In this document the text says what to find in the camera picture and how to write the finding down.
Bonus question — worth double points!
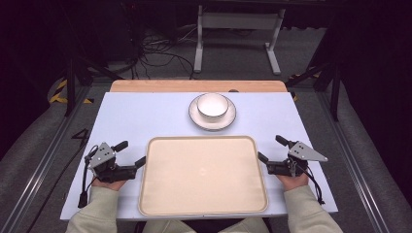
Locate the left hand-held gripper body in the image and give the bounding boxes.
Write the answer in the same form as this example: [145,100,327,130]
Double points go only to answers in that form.
[88,142,137,183]

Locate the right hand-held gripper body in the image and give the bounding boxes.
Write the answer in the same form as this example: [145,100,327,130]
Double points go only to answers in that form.
[266,141,328,178]

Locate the person's left hand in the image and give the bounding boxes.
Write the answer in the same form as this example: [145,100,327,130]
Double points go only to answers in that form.
[91,177,127,192]

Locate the person's right hand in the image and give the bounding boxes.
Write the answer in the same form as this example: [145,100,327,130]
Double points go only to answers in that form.
[278,173,309,192]

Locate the pale blue table mat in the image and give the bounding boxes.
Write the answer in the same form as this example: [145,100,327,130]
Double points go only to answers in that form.
[59,91,339,222]

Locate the white plate with dark rim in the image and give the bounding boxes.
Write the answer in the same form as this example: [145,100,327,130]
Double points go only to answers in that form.
[188,94,237,132]

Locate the beige rectangular tray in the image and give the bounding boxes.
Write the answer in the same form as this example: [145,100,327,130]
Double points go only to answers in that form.
[138,135,269,217]

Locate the person's legs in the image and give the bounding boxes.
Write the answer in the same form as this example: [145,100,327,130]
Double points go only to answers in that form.
[141,216,270,233]

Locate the black tripod stand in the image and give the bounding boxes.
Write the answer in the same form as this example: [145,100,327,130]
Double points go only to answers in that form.
[285,61,342,122]
[63,56,124,118]

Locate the white bowl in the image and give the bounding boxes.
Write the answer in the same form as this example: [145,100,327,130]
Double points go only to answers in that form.
[196,92,230,119]

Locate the white metal stand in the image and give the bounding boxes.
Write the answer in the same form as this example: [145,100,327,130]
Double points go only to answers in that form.
[192,4,287,77]

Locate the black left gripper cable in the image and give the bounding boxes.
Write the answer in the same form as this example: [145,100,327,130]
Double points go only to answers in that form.
[77,145,99,209]

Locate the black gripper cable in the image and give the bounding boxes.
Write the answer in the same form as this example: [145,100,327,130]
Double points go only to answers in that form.
[77,145,99,209]
[302,164,326,206]

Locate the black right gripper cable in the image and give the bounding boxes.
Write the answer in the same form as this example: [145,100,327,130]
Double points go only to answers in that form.
[302,164,326,206]

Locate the metal floor rail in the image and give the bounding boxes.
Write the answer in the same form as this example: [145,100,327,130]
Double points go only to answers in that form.
[315,90,392,233]
[0,86,93,233]

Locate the tangle of black floor cables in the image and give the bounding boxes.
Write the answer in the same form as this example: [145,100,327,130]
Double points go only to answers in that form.
[127,30,197,81]

